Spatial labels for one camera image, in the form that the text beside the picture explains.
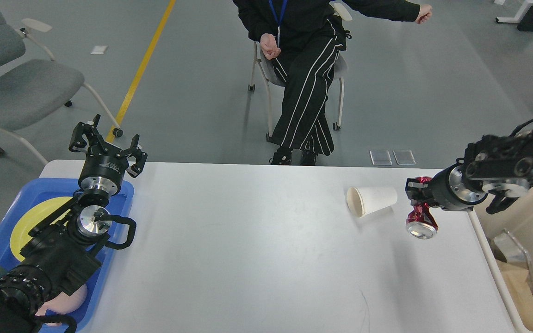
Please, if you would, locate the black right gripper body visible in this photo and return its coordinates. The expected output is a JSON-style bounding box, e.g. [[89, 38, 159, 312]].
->
[[431, 165, 487, 211]]

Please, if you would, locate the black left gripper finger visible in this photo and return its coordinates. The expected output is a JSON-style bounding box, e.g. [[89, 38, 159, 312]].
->
[[68, 114, 110, 158], [117, 134, 148, 179]]

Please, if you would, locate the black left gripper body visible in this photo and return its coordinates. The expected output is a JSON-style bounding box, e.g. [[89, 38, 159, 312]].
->
[[78, 154, 129, 196]]

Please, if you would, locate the crushed red can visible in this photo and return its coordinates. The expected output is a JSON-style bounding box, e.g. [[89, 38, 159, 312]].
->
[[405, 176, 439, 240]]

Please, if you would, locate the yellow plastic plate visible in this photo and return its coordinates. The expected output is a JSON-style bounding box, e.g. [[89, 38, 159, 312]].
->
[[9, 196, 71, 262]]

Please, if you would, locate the foil wrapper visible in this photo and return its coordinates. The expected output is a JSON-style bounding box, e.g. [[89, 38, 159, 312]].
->
[[489, 229, 533, 293]]

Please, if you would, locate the brown paper bag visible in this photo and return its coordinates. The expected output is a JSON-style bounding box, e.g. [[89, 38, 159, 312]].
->
[[497, 260, 533, 331]]

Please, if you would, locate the pink plastic mug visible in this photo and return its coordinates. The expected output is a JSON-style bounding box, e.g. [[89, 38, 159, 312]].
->
[[36, 284, 87, 315]]

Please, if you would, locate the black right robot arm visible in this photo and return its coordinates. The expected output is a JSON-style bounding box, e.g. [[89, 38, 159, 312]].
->
[[405, 123, 533, 214]]

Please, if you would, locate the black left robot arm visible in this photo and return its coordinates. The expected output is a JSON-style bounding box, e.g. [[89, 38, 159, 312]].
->
[[0, 115, 148, 333]]

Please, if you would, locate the white paper cup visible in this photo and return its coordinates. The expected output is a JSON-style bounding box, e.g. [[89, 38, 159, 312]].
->
[[346, 187, 397, 218]]

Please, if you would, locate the grey office chair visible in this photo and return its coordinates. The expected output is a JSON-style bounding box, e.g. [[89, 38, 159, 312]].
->
[[0, 12, 108, 164]]

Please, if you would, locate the blue plastic tray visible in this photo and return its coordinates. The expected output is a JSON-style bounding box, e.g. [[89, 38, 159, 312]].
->
[[0, 178, 135, 333]]

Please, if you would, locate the white chair under person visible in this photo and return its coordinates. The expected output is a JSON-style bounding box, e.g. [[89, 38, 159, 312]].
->
[[248, 1, 353, 141]]

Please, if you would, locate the person in black tracksuit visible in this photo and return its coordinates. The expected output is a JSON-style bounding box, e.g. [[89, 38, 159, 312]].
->
[[232, 0, 434, 166]]

